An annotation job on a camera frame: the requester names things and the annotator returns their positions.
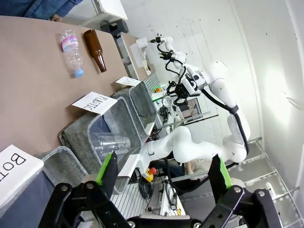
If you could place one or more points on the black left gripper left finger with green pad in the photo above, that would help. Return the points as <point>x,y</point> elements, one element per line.
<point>109,171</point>

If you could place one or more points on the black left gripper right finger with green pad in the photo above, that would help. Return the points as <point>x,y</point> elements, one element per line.
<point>219,175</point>

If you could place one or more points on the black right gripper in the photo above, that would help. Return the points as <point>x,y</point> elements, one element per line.
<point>183,89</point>

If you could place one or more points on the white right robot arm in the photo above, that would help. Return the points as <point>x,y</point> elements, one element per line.
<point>185,140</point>

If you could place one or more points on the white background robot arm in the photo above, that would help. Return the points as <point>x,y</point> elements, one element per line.
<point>179,58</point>

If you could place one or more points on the round silver metal can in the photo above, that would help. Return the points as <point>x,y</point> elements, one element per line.
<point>167,101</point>

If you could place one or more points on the grey felt basket can label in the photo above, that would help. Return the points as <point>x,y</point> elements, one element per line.
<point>140,99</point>

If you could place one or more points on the grey felt basket bottle label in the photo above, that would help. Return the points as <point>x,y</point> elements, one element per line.
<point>64,164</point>

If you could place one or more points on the grey felt basket plastic label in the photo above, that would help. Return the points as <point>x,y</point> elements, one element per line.
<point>78,135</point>

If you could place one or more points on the white paper sign CAN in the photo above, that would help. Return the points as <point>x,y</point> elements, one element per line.
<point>127,81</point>

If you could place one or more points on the person's hand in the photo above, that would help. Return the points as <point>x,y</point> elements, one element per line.
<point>57,17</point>

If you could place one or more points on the green orange small object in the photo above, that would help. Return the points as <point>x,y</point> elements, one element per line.
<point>158,89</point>

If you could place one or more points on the brown framed board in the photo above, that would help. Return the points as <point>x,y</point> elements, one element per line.
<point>190,108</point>

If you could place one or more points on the clear plastic cup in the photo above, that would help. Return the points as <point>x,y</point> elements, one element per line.
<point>111,143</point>

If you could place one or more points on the red yellow emergency stop button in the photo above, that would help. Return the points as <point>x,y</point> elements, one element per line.
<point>152,173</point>

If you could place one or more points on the white paper sign PLASTIC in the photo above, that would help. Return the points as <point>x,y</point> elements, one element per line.
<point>93,103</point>

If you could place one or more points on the white paper sign BOTTLE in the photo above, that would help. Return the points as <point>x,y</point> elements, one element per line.
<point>16,171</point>

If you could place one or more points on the brown glass bottle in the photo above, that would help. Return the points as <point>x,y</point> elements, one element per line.
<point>93,45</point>

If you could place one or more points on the white board panel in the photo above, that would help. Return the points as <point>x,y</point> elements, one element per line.
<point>114,8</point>

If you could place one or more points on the crushed clear plastic bottle blue cap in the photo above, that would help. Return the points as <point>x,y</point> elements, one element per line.
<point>71,54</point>

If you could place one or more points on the person in denim jacket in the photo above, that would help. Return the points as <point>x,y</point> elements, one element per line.
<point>31,7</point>

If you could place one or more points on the white metal arm base bracket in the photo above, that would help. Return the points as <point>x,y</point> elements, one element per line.
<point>129,165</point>

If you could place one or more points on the aluminium frame bar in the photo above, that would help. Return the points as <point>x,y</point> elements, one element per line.
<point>187,120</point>

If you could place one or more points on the black grey table leg bracket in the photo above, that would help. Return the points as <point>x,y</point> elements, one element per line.
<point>116,27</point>

